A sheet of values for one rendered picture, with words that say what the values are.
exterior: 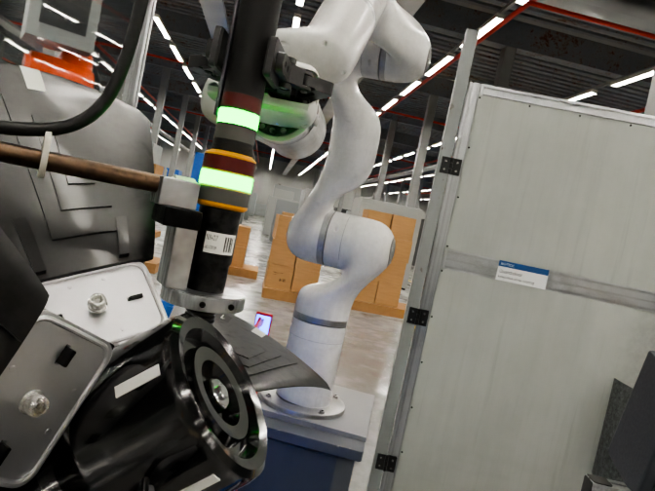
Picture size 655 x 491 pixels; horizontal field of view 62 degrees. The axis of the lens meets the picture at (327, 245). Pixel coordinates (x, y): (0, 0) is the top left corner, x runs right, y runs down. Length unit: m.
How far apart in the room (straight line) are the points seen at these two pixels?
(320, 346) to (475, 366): 1.29
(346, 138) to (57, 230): 0.73
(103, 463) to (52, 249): 0.17
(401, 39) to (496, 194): 1.35
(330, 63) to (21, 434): 0.61
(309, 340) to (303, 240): 0.21
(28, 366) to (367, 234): 0.86
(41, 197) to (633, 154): 2.26
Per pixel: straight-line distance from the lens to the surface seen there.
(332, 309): 1.13
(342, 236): 1.11
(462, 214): 2.27
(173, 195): 0.44
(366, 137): 1.09
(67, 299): 0.43
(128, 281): 0.44
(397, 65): 1.07
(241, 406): 0.40
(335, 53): 0.79
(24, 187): 0.48
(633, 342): 2.52
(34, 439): 0.36
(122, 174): 0.44
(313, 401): 1.18
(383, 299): 8.78
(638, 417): 0.95
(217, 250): 0.45
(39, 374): 0.34
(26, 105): 0.55
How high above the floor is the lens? 1.35
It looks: 3 degrees down
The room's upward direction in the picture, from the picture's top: 12 degrees clockwise
